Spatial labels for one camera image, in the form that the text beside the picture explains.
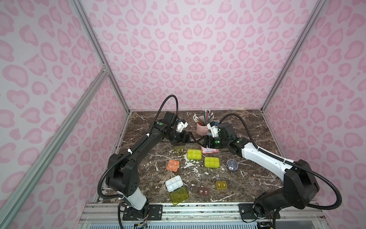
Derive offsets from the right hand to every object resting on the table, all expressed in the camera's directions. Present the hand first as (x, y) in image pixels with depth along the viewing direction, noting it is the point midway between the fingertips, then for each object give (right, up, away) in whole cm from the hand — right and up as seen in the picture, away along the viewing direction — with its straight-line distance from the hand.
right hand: (201, 142), depth 81 cm
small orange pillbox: (-17, -16, +9) cm, 25 cm away
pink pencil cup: (+2, +6, +19) cm, 20 cm away
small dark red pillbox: (+1, -26, -3) cm, 27 cm away
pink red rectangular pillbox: (+4, -7, +14) cm, 16 cm away
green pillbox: (+8, -14, +9) cm, 18 cm away
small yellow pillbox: (+11, -24, -1) cm, 26 cm away
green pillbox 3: (-13, -6, +14) cm, 20 cm away
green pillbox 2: (-3, -10, +11) cm, 15 cm away
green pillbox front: (-13, -27, -1) cm, 30 cm away
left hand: (-5, 0, -1) cm, 6 cm away
